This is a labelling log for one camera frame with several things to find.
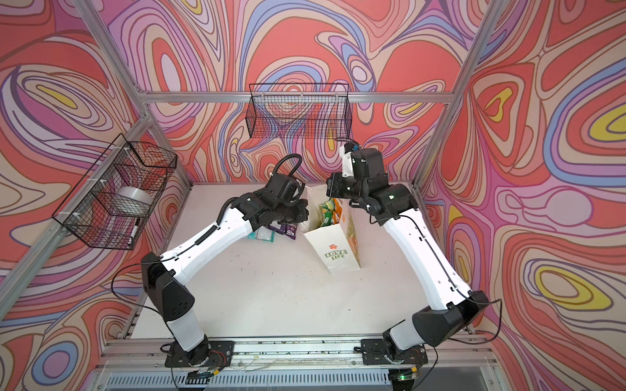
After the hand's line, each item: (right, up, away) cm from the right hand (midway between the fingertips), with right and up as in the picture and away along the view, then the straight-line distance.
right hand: (327, 187), depth 69 cm
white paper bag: (+3, -18, +5) cm, 19 cm away
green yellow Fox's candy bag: (+2, -7, +16) cm, 18 cm away
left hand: (-4, -8, +8) cm, 12 cm away
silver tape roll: (-59, -2, +4) cm, 59 cm away
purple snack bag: (-15, -15, +30) cm, 37 cm away
